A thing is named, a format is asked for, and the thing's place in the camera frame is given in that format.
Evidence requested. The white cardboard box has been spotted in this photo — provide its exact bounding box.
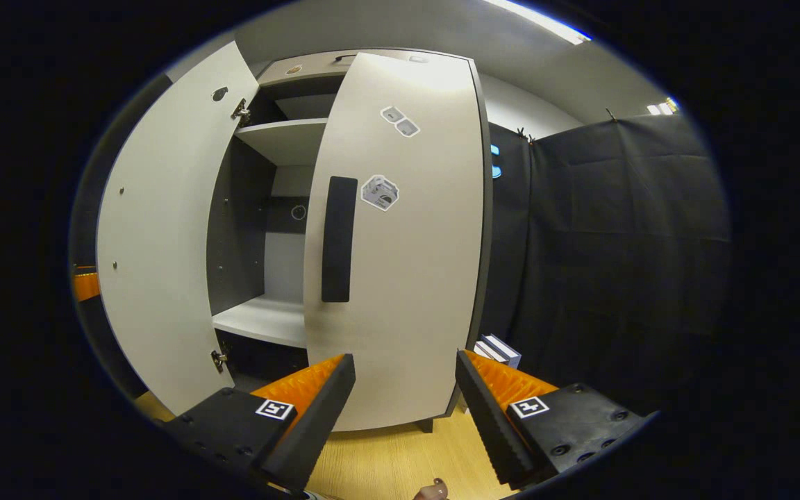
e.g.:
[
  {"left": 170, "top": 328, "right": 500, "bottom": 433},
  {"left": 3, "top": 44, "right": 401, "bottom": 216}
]
[{"left": 473, "top": 334, "right": 522, "bottom": 369}]

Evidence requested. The grey cabinet door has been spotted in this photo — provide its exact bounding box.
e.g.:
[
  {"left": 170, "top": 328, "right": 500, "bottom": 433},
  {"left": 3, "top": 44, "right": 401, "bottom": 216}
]
[
  {"left": 303, "top": 52, "right": 494, "bottom": 433},
  {"left": 97, "top": 40, "right": 260, "bottom": 417}
]

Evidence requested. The black door handle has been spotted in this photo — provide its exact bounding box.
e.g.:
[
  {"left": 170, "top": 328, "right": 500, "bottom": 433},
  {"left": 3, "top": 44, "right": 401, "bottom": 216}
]
[{"left": 322, "top": 176, "right": 359, "bottom": 303}]

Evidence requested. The long ceiling light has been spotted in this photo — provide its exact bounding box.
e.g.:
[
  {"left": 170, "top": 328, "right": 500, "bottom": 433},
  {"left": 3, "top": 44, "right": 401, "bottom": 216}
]
[{"left": 487, "top": 0, "right": 592, "bottom": 44}]

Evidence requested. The grey open cabinet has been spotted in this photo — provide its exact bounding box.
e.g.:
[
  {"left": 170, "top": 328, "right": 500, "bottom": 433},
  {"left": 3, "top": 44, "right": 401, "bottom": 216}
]
[{"left": 206, "top": 49, "right": 496, "bottom": 435}]

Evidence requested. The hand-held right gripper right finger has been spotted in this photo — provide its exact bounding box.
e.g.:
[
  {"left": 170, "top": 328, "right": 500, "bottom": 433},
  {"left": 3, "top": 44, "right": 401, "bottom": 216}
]
[{"left": 456, "top": 349, "right": 651, "bottom": 489}]

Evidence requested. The grey cabinet shelf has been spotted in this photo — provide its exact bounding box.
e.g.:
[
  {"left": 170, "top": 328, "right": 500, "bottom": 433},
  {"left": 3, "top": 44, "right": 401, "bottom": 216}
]
[{"left": 233, "top": 118, "right": 329, "bottom": 166}]

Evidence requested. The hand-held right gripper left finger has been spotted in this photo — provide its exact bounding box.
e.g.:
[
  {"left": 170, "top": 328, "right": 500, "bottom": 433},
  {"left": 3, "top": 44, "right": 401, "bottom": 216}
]
[{"left": 164, "top": 354, "right": 358, "bottom": 492}]

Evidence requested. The beige cabinet drawer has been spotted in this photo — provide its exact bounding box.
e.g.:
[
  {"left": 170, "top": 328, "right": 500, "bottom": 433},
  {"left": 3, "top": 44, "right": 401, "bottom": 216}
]
[{"left": 258, "top": 50, "right": 430, "bottom": 88}]

